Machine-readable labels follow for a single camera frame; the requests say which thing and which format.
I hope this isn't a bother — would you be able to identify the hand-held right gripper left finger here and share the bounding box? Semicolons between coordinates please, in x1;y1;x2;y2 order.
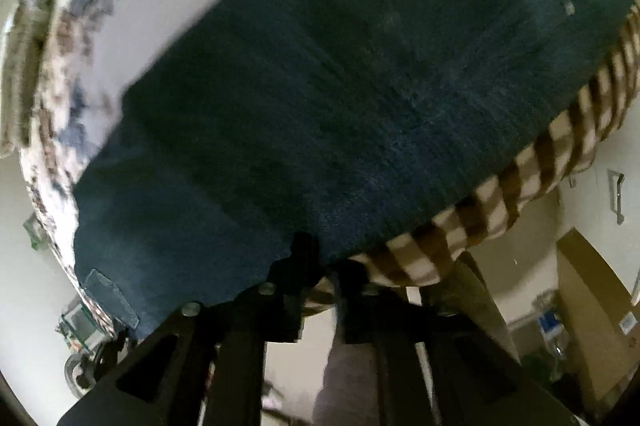
57;232;322;426

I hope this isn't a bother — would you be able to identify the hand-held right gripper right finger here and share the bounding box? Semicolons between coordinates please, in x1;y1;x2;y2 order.
334;260;587;426

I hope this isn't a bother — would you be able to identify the clear plastic packet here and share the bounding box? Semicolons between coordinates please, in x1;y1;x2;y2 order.
82;269;141;331

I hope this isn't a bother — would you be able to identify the clear plastic bottle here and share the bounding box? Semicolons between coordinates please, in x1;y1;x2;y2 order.
532;291;571;357

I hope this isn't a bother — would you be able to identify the green white box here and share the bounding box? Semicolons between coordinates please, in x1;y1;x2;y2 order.
55;301;101;357

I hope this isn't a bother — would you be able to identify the brown checkered blanket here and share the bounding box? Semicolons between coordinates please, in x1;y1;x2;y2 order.
300;0;640;322

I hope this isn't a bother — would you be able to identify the cardboard box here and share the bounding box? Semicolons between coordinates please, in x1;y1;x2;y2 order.
554;228;640;407

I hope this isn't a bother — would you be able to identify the beige ribbed cloth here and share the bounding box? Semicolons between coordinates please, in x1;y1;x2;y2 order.
0;0;56;159

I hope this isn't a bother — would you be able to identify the metal wall bracket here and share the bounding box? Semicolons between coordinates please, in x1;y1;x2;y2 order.
607;168;627;225

